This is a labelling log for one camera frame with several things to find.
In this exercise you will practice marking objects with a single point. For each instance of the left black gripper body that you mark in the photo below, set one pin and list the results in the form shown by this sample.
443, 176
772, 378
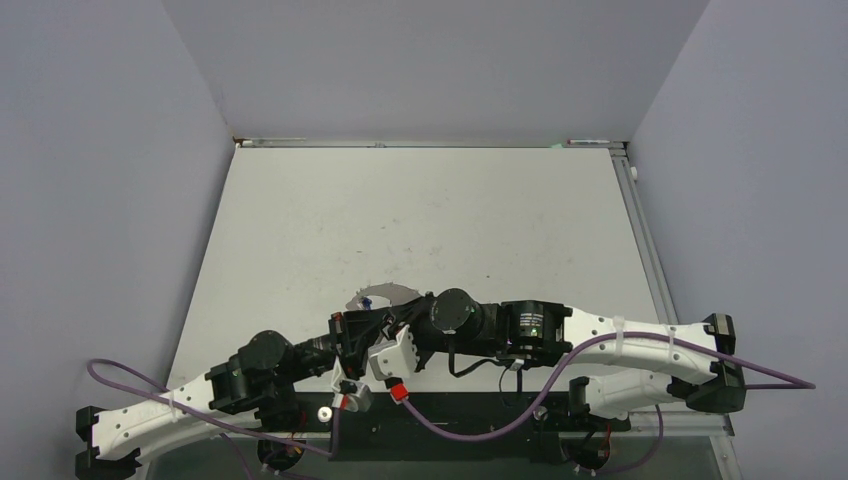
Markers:
339, 343

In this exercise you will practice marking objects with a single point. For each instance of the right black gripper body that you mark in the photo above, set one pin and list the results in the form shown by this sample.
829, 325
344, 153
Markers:
428, 337

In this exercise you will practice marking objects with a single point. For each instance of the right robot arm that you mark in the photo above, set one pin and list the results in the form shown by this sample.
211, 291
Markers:
656, 363

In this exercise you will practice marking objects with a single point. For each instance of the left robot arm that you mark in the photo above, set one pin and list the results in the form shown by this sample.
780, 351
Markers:
252, 394

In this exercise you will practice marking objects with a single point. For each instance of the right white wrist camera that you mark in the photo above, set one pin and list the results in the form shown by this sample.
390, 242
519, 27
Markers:
394, 361

